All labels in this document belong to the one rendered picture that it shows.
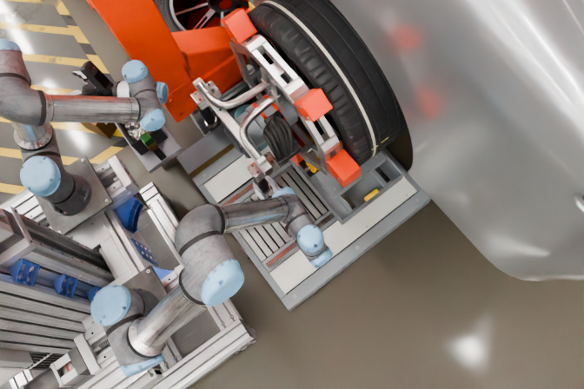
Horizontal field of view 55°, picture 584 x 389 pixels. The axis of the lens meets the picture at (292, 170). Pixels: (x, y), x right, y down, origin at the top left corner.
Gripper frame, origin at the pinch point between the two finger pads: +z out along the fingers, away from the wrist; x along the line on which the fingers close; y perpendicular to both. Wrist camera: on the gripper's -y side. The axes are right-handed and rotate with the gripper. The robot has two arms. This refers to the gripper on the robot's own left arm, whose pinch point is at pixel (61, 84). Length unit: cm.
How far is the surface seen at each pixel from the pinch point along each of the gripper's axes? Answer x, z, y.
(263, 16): 15, -67, -18
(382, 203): 33, -112, 89
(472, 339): -16, -152, 118
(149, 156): 23, -10, 55
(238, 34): 15, -59, -12
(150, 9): 13.5, -31.5, -20.6
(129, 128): 28, -2, 45
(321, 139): -11, -88, 9
